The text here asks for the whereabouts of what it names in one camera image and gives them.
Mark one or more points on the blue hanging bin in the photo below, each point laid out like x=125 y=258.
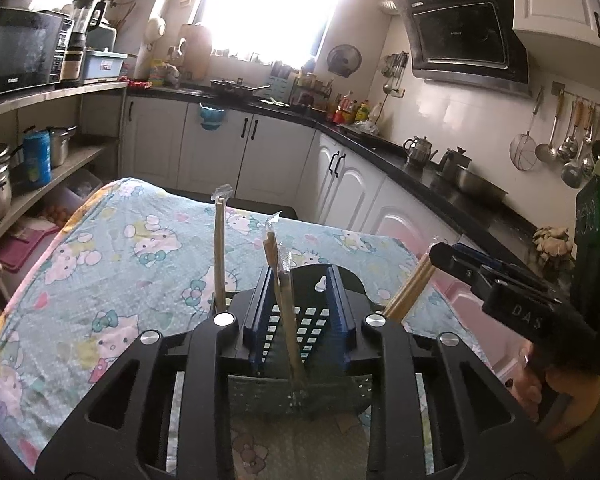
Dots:
x=212 y=116

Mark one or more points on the metal storage shelf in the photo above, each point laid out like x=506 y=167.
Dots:
x=45 y=100

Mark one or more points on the small steel pot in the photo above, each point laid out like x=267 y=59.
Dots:
x=62 y=147

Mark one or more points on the black range hood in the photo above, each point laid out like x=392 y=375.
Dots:
x=460 y=30

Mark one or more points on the group of condiment bottles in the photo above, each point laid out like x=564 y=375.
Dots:
x=355 y=112

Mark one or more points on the small hanging utensil set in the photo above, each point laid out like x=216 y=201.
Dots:
x=395 y=70

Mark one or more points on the white lower cabinets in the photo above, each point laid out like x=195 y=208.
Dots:
x=360 y=185

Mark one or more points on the wooden chopstick pair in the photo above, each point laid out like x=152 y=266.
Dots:
x=289 y=310
x=220 y=250
x=410 y=290
x=270 y=250

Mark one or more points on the black microwave oven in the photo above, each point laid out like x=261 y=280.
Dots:
x=15 y=55

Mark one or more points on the blue plastic box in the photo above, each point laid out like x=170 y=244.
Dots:
x=102 y=65

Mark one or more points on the blender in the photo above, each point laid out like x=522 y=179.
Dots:
x=82 y=25

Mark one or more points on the pale green toaster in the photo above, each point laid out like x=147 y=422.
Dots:
x=104 y=37

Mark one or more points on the crate of eggs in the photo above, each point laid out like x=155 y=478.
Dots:
x=67 y=207

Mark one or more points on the spice rack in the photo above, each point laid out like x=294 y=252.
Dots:
x=310 y=92

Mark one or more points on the wooden cutting board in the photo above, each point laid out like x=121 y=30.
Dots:
x=195 y=52

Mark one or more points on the row of hanging ladles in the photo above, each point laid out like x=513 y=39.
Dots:
x=572 y=160

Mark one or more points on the wall utensil rail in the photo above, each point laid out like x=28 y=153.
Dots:
x=580 y=100

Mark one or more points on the person's right hand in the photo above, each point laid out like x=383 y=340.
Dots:
x=527 y=385

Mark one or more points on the kitchen window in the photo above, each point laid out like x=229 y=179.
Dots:
x=270 y=5

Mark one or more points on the black frying pan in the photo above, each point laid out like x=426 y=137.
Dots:
x=235 y=89

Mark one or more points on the black kitchen countertop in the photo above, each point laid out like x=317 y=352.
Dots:
x=430 y=180

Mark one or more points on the white hanging container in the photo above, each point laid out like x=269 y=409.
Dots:
x=156 y=32

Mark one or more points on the blue canister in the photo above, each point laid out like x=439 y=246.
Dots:
x=36 y=160

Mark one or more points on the pile of ginger roots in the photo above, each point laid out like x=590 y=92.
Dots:
x=552 y=245

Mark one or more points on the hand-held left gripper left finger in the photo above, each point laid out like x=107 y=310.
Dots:
x=260 y=310

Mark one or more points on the cartoon cat printed tablecloth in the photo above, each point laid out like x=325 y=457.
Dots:
x=105 y=270

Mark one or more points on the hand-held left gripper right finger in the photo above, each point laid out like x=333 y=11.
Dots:
x=337 y=310

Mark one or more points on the steel kettle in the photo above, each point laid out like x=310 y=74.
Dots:
x=420 y=152

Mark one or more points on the steel pot with lid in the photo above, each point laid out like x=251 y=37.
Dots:
x=477 y=185

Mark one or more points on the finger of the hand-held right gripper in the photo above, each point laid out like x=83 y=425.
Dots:
x=480 y=260
x=455 y=265

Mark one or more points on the small round fan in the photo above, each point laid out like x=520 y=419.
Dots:
x=344 y=60

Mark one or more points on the dark green plastic utensil basket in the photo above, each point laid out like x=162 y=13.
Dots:
x=310 y=325

